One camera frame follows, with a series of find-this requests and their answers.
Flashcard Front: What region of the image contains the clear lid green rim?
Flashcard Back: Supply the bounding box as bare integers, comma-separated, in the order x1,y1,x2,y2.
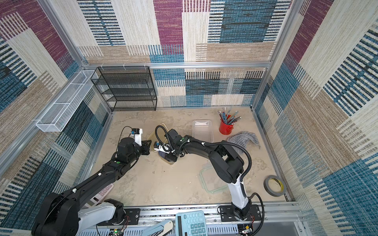
199,163,228,194

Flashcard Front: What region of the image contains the grey striped cloth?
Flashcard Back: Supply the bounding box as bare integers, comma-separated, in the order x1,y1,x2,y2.
226,131,261,149

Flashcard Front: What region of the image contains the yellow lunch box lid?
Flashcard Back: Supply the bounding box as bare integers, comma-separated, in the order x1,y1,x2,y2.
147,123,168,143

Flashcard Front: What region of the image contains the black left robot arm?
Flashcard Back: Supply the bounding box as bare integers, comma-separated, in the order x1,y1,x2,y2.
31,137,152,236

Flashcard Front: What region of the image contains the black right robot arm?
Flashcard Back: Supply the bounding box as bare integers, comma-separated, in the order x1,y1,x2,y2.
163,129,257,221

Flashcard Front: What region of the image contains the red pencil cup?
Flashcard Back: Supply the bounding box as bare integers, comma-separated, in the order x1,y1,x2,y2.
219,115,233,135

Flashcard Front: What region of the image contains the pink calculator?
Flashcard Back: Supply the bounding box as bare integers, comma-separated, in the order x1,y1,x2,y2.
86,183,114,206

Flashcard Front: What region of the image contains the black mesh shelf rack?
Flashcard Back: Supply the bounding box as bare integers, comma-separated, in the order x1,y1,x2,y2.
91,66,158,112

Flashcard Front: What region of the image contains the teal calculator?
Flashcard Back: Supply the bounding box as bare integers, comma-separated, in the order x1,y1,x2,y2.
175,210,208,236

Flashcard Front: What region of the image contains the light blue handheld device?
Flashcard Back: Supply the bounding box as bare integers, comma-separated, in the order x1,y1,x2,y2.
141,220,174,236

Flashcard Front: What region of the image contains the grey tape roll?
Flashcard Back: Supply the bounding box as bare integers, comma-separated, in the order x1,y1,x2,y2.
263,175,286,197

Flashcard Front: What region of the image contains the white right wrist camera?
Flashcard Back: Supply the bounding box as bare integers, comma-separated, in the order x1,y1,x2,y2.
154,142,170,153

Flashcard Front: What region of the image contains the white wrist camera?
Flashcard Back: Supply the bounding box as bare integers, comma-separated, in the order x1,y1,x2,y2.
154,142,170,153
131,128,143,147

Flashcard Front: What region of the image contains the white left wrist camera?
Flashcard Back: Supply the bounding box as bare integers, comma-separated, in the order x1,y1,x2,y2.
131,128,143,147

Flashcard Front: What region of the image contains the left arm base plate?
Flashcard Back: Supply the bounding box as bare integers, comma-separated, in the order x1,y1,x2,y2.
98,208,141,226

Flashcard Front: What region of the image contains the white wire basket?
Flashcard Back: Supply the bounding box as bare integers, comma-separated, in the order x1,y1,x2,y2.
36,70,94,132

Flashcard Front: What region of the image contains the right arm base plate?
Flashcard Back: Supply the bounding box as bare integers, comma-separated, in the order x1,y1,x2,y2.
218,205,262,222

